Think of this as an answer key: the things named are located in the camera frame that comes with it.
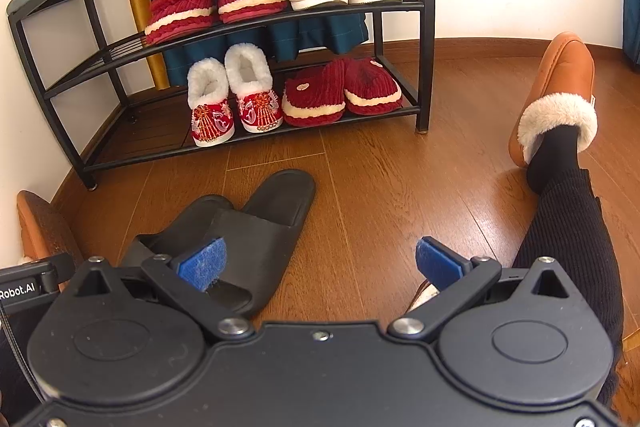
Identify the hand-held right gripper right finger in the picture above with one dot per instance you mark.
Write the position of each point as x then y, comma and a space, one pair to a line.
435, 259

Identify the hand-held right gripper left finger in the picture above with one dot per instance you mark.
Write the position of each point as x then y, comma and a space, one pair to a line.
202, 262

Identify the black slide slipper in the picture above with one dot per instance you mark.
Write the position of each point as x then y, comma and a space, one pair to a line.
270, 232
185, 217

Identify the black metal shoe rack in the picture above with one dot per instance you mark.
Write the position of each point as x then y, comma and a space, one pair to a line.
422, 32

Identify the person's right leg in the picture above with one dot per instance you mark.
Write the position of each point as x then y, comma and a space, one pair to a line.
565, 217

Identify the red embroidered fur-lined shoe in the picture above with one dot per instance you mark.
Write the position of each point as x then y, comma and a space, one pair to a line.
210, 117
257, 107

